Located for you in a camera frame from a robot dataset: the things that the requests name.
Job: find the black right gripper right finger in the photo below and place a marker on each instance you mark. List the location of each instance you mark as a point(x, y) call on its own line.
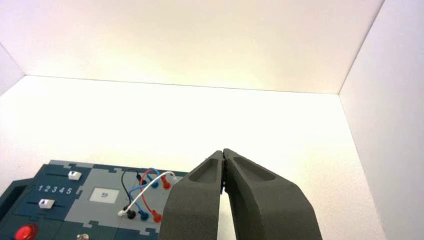
point(265, 205)

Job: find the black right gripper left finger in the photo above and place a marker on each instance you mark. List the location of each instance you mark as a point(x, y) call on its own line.
point(195, 205)

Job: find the small white display screen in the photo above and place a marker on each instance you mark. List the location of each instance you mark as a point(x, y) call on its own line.
point(104, 195)

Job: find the small metal connector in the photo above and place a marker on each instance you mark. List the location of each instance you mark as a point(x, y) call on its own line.
point(82, 237)

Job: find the white slider knob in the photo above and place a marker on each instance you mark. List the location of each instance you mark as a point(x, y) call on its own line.
point(46, 203)
point(75, 175)

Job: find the blue and grey task board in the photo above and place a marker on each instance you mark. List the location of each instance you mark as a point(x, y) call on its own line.
point(66, 198)

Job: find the red round push button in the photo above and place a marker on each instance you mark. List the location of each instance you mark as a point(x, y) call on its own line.
point(25, 232)

